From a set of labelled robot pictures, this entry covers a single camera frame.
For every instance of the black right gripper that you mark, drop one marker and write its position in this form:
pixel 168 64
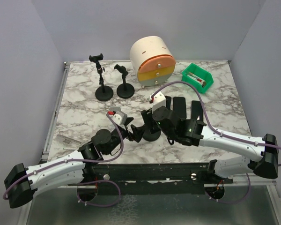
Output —
pixel 147 115

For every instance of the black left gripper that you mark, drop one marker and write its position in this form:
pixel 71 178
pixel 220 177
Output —
pixel 137 131

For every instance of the silver phone with dark screen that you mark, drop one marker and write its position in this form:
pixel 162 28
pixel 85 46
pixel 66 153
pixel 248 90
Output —
pixel 168 102

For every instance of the black round-base phone stand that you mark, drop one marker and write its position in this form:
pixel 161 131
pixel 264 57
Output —
pixel 124 90

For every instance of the black adjustable phone stand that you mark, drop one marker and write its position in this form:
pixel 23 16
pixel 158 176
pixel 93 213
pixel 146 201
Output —
pixel 103 93

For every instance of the small black phone stand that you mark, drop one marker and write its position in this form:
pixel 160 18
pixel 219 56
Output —
pixel 151 136

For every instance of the silver folding phone stand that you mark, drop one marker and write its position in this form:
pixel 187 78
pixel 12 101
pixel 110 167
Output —
pixel 114 109

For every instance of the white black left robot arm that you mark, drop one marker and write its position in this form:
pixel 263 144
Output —
pixel 24 183

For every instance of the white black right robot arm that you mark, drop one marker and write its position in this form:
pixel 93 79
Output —
pixel 258 155

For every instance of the cream cylindrical drawer organizer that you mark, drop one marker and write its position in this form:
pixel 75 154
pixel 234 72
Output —
pixel 152 61

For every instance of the items inside green bin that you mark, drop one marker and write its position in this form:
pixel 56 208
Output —
pixel 199 80

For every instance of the green plastic bin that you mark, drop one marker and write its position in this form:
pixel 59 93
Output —
pixel 198 71

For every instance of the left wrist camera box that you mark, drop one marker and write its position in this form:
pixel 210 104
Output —
pixel 118 117

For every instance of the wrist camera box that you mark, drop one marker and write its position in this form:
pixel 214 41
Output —
pixel 157 101
pixel 118 117

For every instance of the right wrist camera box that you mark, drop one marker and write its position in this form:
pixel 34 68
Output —
pixel 157 101

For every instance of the black front mounting rail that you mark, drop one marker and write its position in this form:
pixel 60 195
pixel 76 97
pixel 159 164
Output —
pixel 157 179

